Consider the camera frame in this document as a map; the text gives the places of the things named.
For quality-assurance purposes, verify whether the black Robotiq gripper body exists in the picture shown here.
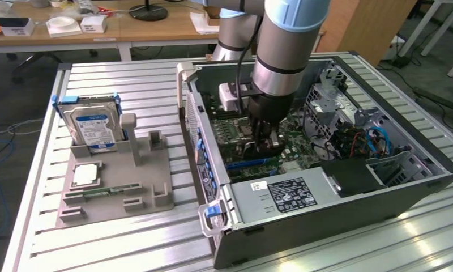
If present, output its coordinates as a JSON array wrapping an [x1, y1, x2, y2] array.
[[247, 94, 295, 126]]

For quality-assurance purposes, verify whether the CPU socket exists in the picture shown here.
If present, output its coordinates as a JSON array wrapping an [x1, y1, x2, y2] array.
[[234, 116, 256, 135]]

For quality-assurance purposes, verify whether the green motherboard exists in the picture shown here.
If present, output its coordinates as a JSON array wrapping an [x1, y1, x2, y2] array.
[[207, 101, 326, 184]]

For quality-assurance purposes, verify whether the blue expansion slot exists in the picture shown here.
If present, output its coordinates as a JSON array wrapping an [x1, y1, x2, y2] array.
[[224, 158, 270, 171]]

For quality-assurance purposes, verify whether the silver drive cage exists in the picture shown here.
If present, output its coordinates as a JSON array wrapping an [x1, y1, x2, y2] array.
[[304, 82, 360, 134]]

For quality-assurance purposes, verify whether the grey power supply unit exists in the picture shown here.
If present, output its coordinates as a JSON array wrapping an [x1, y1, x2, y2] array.
[[226, 167, 343, 224]]

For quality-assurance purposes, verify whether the black open PC case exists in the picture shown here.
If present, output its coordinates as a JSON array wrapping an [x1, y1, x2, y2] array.
[[176, 55, 453, 270]]

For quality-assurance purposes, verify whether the grey disk bay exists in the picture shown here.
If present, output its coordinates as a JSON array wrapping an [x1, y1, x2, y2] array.
[[366, 151, 432, 188]]

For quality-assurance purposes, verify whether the white paper stack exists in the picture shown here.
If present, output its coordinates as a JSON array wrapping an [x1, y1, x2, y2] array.
[[191, 11, 223, 35]]

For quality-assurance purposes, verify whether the wooden cabinet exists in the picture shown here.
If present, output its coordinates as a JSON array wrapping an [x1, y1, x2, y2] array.
[[314, 0, 419, 66]]

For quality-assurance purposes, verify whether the grey parts rack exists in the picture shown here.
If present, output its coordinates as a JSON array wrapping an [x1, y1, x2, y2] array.
[[56, 112, 178, 231]]

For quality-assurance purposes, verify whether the wooden desk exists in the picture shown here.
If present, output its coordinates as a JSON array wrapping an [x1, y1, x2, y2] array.
[[0, 0, 326, 62]]

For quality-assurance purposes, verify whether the hard disk with blue caddy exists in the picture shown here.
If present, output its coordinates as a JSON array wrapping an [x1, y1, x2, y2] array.
[[51, 92, 123, 156]]

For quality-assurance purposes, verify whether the green RAM stick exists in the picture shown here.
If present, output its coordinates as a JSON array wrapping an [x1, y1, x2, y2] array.
[[83, 184, 143, 199]]

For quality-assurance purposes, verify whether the black round lamp base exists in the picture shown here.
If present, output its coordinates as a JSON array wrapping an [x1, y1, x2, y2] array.
[[128, 3, 170, 22]]

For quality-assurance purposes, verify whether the silver CPU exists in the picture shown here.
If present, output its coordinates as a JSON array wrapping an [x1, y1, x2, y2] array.
[[71, 164, 102, 188]]

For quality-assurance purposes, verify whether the small white labelled box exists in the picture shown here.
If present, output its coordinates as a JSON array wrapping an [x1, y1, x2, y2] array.
[[79, 15, 110, 34]]

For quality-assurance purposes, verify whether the white square dish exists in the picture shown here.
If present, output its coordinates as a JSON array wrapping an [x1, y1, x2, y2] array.
[[46, 16, 83, 39]]

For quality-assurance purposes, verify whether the black chair base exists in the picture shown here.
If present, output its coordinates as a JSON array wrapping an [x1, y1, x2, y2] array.
[[7, 50, 99, 84]]

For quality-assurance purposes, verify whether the white box with black lid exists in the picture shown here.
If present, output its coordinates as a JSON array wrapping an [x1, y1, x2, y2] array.
[[0, 17, 36, 37]]

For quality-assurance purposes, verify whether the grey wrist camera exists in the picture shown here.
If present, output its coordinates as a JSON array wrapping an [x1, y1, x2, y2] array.
[[218, 81, 259, 113]]

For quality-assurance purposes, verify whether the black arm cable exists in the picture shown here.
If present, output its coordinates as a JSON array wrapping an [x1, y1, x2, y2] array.
[[235, 0, 266, 120]]

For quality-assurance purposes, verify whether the blue wire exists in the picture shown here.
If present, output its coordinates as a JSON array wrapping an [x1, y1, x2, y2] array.
[[366, 126, 395, 156]]

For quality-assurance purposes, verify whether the white table frame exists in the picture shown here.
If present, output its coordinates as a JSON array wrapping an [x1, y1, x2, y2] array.
[[398, 0, 453, 78]]

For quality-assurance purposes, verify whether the white floor cable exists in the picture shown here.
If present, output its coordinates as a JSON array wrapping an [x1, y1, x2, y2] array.
[[0, 118, 47, 136]]

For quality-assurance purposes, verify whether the blue floor cable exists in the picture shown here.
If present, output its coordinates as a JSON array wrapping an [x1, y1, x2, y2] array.
[[0, 135, 16, 244]]

